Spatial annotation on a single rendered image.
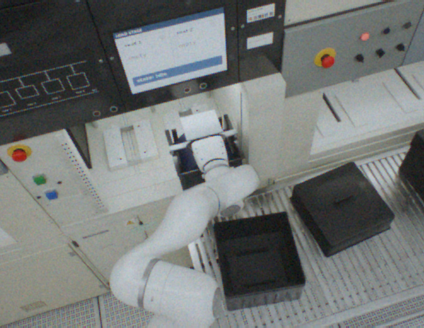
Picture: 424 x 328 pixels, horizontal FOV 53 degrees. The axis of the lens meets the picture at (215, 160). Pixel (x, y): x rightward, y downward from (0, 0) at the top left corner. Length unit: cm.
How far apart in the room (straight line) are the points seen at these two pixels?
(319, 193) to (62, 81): 104
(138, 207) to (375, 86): 121
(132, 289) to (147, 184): 93
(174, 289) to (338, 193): 103
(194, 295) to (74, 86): 64
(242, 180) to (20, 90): 62
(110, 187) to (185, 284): 101
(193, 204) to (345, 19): 72
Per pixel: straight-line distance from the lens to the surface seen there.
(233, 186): 111
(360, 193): 175
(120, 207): 173
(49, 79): 117
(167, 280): 84
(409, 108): 204
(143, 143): 184
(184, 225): 85
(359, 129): 192
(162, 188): 173
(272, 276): 165
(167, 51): 115
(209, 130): 136
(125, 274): 87
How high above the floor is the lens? 233
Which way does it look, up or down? 56 degrees down
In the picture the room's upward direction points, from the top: 6 degrees counter-clockwise
